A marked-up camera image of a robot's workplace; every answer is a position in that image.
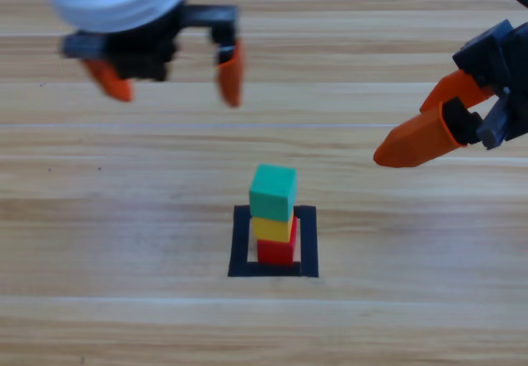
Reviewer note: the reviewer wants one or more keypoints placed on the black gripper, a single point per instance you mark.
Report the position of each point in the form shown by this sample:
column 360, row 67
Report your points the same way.
column 144, row 48
column 511, row 69

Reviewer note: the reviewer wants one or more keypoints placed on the green cube block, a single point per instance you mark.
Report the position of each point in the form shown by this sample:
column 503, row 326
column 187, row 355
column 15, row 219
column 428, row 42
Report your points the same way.
column 272, row 193

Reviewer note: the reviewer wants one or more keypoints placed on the yellow cube block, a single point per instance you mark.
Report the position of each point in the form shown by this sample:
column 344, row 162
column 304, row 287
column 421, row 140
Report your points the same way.
column 270, row 230

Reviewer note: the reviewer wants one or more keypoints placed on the red cube block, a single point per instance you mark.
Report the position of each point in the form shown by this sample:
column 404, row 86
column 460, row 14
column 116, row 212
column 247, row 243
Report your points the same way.
column 275, row 252

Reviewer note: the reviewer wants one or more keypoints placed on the black tape square outline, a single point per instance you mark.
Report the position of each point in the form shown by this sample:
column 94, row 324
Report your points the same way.
column 241, row 242

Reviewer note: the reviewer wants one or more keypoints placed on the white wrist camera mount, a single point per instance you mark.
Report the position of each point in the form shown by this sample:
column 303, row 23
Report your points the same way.
column 115, row 7

